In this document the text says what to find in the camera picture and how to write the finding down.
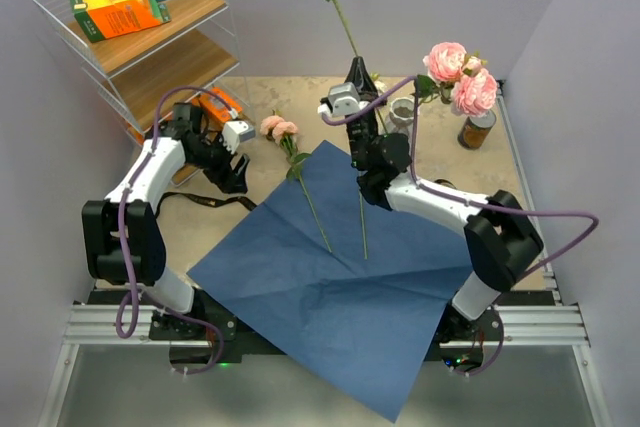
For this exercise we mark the twin pink rose stem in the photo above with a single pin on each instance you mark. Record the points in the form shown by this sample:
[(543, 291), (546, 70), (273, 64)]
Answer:
[(283, 133)]

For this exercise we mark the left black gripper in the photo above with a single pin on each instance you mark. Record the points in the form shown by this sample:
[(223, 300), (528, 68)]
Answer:
[(230, 181)]

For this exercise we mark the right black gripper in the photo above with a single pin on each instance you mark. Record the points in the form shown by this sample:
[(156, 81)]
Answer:
[(360, 77)]

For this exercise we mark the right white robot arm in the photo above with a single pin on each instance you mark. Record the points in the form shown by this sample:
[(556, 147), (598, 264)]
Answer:
[(500, 240)]

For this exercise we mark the blue wrapping paper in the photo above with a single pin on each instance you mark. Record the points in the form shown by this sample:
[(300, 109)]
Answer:
[(274, 267)]

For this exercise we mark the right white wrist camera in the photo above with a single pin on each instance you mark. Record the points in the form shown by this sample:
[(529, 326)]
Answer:
[(342, 101)]

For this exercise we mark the white wire wooden shelf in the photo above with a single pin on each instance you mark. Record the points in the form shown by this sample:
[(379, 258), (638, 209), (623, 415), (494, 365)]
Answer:
[(198, 47)]

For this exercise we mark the white ribbed vase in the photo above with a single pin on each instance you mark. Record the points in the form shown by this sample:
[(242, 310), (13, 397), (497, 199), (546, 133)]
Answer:
[(401, 116)]

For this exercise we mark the small orange box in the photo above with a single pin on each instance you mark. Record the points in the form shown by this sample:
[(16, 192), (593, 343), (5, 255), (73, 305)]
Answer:
[(220, 107)]

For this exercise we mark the white bud rose stem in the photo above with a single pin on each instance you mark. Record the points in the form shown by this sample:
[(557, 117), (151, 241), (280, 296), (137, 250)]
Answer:
[(380, 87)]

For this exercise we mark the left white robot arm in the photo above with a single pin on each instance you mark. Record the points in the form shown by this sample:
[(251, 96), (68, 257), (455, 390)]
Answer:
[(123, 242)]

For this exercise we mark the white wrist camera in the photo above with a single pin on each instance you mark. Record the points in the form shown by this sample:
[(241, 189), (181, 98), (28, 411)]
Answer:
[(235, 132), (342, 101)]

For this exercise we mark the black ribbon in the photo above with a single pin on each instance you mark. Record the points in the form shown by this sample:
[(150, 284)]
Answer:
[(210, 202)]

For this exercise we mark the large pink rose stem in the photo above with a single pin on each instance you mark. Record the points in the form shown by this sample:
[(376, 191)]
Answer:
[(457, 78)]

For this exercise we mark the orange green box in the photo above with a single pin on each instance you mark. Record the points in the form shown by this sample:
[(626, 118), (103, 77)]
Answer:
[(101, 20)]

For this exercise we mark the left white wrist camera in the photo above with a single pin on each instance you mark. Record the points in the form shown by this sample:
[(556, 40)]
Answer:
[(235, 132)]

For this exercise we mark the tin can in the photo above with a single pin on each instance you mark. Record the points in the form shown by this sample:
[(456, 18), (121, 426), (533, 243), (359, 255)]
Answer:
[(476, 129)]

